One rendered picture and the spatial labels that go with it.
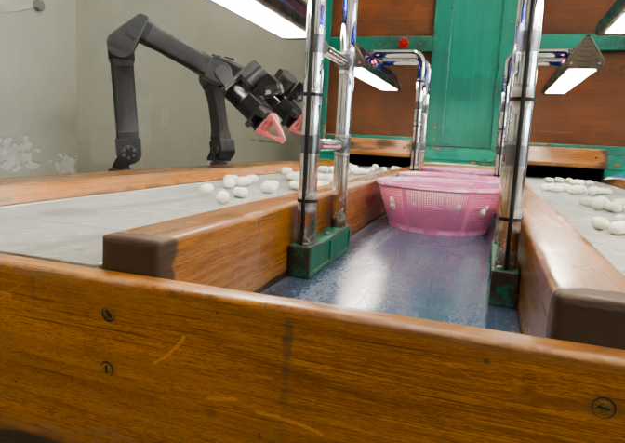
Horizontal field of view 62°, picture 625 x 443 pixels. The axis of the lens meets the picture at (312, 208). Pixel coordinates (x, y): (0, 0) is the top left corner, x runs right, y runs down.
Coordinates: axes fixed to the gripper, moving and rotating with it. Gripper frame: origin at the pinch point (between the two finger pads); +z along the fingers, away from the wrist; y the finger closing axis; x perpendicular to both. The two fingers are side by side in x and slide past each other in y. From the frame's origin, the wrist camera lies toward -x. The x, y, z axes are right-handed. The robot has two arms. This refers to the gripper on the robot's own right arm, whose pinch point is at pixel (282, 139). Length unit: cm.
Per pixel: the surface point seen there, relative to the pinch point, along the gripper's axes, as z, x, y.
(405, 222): 38, -13, -31
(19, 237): 12, 3, -95
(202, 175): -0.6, 11.6, -29.8
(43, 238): 13, 1, -94
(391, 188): 31.2, -15.6, -30.7
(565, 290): 45, -29, -101
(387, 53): 0.7, -35.2, 24.9
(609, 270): 48, -32, -93
